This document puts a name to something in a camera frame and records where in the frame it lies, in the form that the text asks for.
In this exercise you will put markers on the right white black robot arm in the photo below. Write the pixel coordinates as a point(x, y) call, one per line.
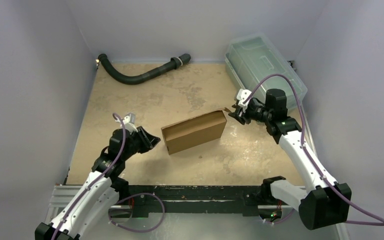
point(323, 201)

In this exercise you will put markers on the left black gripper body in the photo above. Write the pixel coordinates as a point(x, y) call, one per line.
point(136, 142)

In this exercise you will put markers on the clear plastic storage bin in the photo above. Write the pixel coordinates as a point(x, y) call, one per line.
point(251, 58)

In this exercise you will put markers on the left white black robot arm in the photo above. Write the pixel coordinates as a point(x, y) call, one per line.
point(102, 189)

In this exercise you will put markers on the brown cardboard box sheet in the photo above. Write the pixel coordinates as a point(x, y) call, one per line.
point(195, 131)

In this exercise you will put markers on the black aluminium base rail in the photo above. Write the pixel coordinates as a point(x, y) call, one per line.
point(245, 200)

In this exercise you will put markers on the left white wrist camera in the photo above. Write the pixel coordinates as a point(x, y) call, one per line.
point(128, 122)

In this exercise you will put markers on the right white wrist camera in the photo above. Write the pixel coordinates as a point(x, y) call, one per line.
point(242, 98)

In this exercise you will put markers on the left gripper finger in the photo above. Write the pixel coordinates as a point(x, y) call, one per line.
point(147, 146)
point(145, 136)

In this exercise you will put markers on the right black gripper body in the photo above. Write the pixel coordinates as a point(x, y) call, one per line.
point(243, 112)

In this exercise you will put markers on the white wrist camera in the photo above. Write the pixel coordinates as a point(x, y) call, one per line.
point(242, 98)
point(128, 122)

